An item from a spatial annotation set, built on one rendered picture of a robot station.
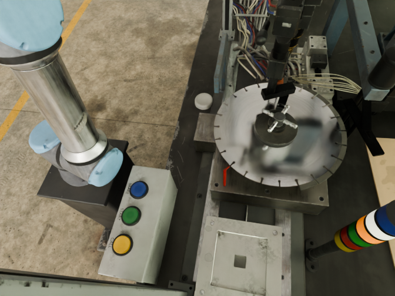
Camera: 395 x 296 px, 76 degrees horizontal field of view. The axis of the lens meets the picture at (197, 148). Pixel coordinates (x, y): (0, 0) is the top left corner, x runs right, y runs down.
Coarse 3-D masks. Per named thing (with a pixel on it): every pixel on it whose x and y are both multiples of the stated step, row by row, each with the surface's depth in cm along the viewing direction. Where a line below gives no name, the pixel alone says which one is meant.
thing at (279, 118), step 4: (284, 108) 65; (288, 108) 65; (264, 112) 65; (268, 112) 64; (276, 112) 64; (280, 112) 64; (284, 112) 64; (272, 116) 64; (276, 116) 63; (280, 116) 63; (284, 116) 63; (272, 120) 65; (276, 120) 63; (280, 120) 62; (284, 120) 63; (272, 124) 63; (276, 124) 63; (280, 124) 64; (288, 124) 63; (292, 124) 62; (272, 128) 62
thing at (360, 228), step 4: (364, 216) 42; (360, 220) 42; (364, 220) 41; (356, 224) 43; (360, 224) 42; (364, 224) 40; (356, 228) 43; (360, 228) 42; (364, 228) 40; (360, 232) 42; (364, 232) 41; (368, 232) 40; (360, 236) 42; (364, 236) 41; (368, 236) 40; (372, 236) 40; (364, 240) 42; (368, 240) 41; (372, 240) 41; (376, 240) 40; (380, 240) 39; (388, 240) 39
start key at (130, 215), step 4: (128, 208) 64; (132, 208) 64; (124, 212) 64; (128, 212) 64; (132, 212) 64; (136, 212) 64; (124, 216) 63; (128, 216) 63; (132, 216) 63; (136, 216) 63; (124, 220) 63; (128, 220) 63; (132, 220) 63; (136, 220) 63
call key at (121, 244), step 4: (120, 236) 61; (124, 236) 61; (116, 240) 61; (120, 240) 61; (124, 240) 60; (128, 240) 60; (116, 244) 60; (120, 244) 60; (124, 244) 60; (128, 244) 60; (116, 248) 60; (120, 248) 60; (124, 248) 60; (128, 248) 60; (116, 252) 59; (120, 252) 59; (124, 252) 59
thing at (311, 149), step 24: (240, 96) 74; (312, 96) 72; (216, 120) 71; (240, 120) 70; (312, 120) 68; (336, 120) 68; (216, 144) 67; (240, 144) 66; (264, 144) 66; (288, 144) 65; (312, 144) 64; (336, 144) 64; (240, 168) 63; (264, 168) 62; (288, 168) 62; (312, 168) 61
